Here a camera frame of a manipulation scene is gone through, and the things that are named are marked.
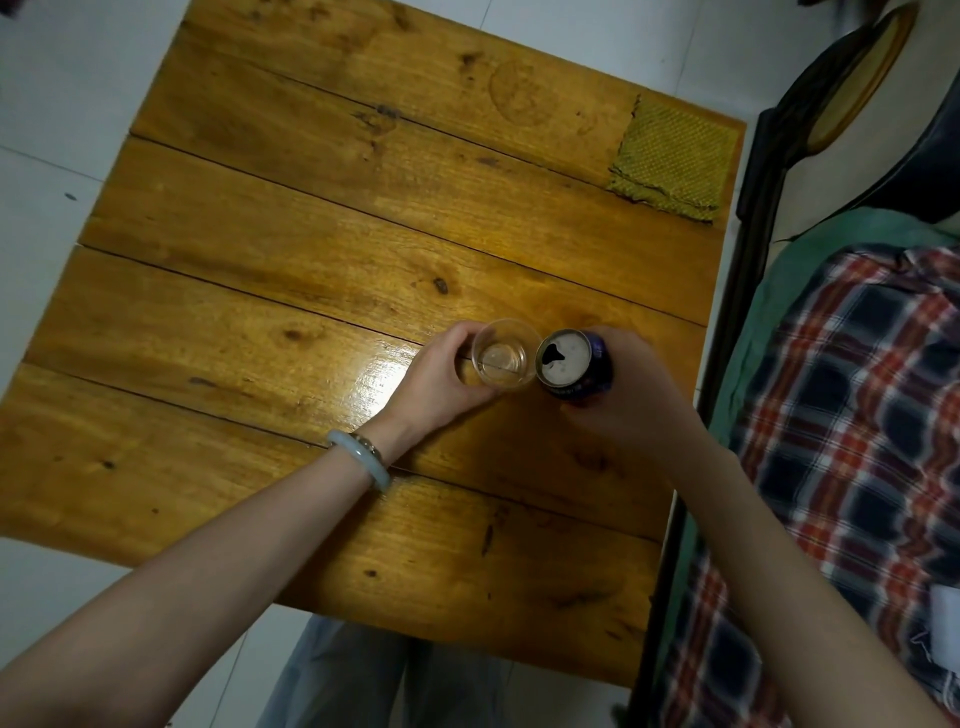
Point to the green woven cloth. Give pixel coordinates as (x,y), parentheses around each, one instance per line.
(675,159)

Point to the dark blue drink can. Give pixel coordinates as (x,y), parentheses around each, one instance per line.
(574,367)

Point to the person's right hand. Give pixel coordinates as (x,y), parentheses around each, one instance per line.
(645,405)

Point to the person's left thumb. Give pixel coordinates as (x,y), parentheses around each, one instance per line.
(480,397)

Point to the clear plastic cup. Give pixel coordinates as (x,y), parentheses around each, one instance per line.
(504,358)

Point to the red blue plaid cloth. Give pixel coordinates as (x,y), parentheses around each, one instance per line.
(855,420)

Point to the round dark-rimmed wooden object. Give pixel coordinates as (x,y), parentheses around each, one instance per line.
(847,82)

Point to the person's right forearm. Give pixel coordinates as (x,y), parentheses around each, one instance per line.
(787,600)

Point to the dark wooden bed frame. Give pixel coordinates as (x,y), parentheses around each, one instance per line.
(742,285)

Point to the person's right thumb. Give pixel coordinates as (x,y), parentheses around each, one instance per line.
(585,412)

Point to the person's left forearm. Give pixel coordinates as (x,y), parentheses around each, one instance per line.
(187,592)

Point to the pale jade bangle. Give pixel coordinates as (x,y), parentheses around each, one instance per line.
(373,457)

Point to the person's left hand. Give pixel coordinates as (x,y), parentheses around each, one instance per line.
(427,390)

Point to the dark pillow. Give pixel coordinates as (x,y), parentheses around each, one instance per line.
(926,169)

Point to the white paper item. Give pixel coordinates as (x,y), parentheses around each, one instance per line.
(946,630)

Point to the person's grey trousers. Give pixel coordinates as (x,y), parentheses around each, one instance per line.
(360,675)

